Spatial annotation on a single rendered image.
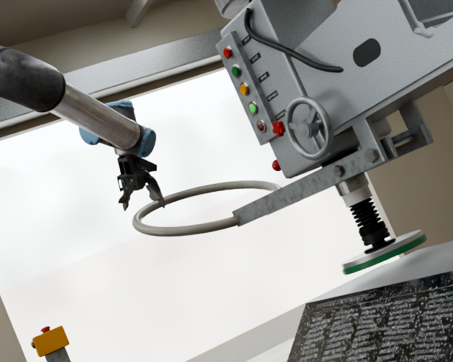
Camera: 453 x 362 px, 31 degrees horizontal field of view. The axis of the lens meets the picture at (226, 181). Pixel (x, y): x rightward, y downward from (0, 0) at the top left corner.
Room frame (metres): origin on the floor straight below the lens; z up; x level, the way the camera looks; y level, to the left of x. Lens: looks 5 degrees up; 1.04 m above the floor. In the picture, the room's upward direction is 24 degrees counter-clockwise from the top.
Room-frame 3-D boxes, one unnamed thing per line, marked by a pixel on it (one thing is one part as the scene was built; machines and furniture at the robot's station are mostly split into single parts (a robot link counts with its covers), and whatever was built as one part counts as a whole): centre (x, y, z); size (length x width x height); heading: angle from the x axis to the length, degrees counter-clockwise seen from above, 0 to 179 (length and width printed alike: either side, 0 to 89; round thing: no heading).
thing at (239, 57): (1.98, -0.15, 1.42); 0.08 x 0.03 x 0.28; 34
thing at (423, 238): (1.98, -0.28, 0.92); 0.22 x 0.22 x 0.04
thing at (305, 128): (1.82, -0.25, 1.24); 0.15 x 0.10 x 0.15; 34
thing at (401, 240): (1.98, -0.28, 0.92); 0.21 x 0.21 x 0.01
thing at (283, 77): (1.92, -0.32, 1.37); 0.36 x 0.22 x 0.45; 34
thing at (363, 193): (1.98, -0.28, 1.07); 0.07 x 0.07 x 0.04
